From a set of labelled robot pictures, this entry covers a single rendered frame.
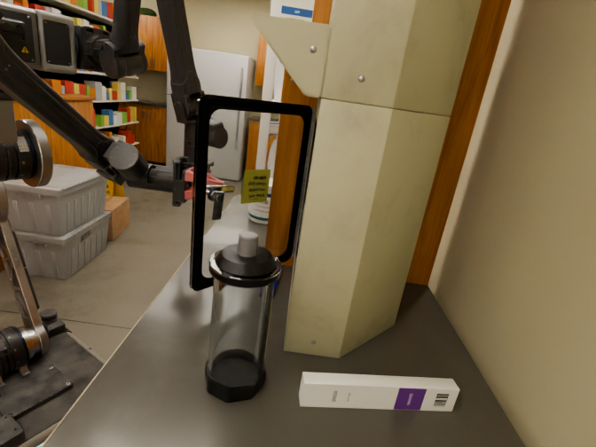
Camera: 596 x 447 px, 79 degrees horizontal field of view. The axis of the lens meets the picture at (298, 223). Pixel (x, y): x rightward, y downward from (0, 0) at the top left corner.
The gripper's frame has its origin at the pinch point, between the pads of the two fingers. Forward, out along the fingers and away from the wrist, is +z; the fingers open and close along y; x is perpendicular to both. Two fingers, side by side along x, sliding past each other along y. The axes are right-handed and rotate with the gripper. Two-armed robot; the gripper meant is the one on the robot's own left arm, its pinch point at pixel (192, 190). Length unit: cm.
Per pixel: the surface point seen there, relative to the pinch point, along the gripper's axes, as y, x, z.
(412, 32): 44, -45, -41
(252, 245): 26, -56, -10
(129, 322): -57, 77, 109
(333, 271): 39, -46, -2
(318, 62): 32, -46, -36
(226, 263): 23, -58, -7
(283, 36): 26, -46, -38
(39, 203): -129, 108, 55
